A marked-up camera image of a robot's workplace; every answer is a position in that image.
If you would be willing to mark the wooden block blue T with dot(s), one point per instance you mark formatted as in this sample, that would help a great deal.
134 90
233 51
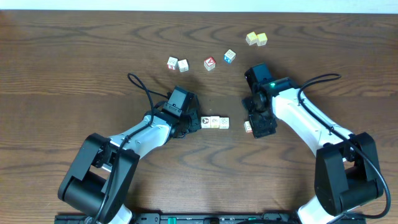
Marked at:
183 65

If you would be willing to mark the wooden block green picture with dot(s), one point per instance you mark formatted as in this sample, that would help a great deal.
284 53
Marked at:
247 127

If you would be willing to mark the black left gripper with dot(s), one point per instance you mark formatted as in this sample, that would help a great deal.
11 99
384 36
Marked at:
193 118

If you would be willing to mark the wooden block red 3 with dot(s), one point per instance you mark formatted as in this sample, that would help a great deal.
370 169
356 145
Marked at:
172 63

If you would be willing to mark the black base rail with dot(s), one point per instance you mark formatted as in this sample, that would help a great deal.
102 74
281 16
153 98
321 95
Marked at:
149 218

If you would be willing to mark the yellow wooden block left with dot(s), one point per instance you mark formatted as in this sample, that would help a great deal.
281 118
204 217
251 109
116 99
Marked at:
251 38

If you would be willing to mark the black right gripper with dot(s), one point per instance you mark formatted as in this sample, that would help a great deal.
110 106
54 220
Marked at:
259 129

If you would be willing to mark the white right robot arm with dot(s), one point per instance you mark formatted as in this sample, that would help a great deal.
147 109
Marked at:
348 182

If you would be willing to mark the wooden block letter Y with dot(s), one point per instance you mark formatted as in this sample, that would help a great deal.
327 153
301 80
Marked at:
224 123

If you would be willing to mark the wooden block red A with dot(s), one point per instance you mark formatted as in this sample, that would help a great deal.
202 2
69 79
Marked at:
209 63

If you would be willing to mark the yellow wooden block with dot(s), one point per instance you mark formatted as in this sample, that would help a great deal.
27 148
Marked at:
262 39
251 38

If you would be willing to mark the yellow wooden block right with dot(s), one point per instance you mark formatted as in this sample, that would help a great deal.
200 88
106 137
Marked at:
262 39

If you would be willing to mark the wooden block green edge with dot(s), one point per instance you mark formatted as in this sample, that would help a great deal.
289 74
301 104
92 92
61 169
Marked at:
215 122

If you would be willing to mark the wooden block blue X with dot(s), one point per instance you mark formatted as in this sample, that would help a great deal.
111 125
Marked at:
229 56

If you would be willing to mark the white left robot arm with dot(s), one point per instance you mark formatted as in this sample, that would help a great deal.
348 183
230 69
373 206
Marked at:
99 178

